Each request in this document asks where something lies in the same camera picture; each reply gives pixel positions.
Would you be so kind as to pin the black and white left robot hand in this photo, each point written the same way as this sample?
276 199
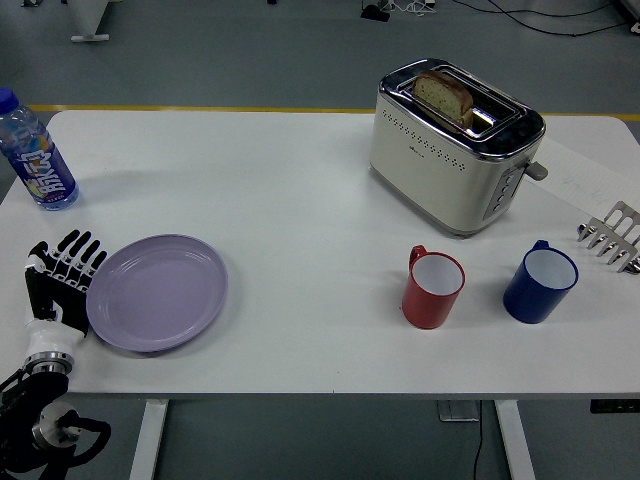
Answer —
55 280

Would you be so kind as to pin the purple plate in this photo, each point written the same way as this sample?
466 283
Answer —
157 295

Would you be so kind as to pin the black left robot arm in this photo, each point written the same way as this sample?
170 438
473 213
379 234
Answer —
30 395

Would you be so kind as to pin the blue-capped drink bottle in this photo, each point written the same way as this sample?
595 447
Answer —
42 165

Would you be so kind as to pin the white table leg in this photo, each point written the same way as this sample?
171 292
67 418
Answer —
149 440
515 440

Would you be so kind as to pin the white background table foot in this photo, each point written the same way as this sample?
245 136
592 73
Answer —
89 20

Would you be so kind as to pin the red mug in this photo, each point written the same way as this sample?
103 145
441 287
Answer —
427 305

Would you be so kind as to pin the cream and chrome toaster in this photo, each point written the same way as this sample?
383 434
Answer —
435 170

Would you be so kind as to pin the black floor device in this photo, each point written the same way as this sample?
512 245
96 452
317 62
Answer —
375 13

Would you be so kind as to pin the grey box under table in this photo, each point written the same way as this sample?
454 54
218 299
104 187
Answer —
457 411

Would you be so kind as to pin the bread slice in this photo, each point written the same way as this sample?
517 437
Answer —
442 97

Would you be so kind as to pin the blue mug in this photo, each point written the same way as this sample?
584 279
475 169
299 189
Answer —
532 302

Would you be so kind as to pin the white paper sheet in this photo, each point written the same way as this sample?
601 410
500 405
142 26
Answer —
585 175

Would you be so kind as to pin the silver metal toast rack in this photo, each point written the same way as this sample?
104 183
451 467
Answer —
617 235

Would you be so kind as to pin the black table control panel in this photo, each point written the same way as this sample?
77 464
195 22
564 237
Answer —
615 406

